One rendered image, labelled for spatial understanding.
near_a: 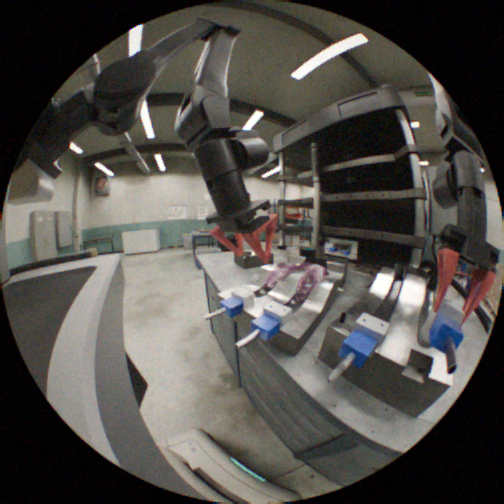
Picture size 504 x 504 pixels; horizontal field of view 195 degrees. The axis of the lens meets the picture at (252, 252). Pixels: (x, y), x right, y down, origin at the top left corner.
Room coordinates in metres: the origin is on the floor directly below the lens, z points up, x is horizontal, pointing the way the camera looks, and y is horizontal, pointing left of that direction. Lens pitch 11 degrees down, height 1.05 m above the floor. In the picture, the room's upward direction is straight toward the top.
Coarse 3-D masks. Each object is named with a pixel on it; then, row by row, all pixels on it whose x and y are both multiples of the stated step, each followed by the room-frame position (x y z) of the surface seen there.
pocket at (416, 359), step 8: (416, 352) 0.06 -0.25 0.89; (408, 360) 0.07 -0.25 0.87; (416, 360) 0.05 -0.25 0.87; (424, 360) 0.04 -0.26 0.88; (432, 360) 0.03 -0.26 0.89; (408, 368) 0.05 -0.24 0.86; (416, 368) 0.04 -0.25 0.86; (424, 368) 0.03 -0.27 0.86; (408, 376) 0.04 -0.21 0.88; (416, 376) 0.03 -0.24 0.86; (424, 376) 0.02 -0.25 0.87
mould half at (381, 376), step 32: (384, 288) 0.27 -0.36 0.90; (416, 288) 0.20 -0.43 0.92; (448, 288) 0.12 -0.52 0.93; (352, 320) 0.18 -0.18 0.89; (416, 320) 0.13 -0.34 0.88; (320, 352) 0.18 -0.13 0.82; (384, 352) 0.09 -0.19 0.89; (384, 384) 0.06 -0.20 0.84; (416, 384) 0.02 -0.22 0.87; (448, 384) -0.04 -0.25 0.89; (416, 416) -0.04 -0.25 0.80
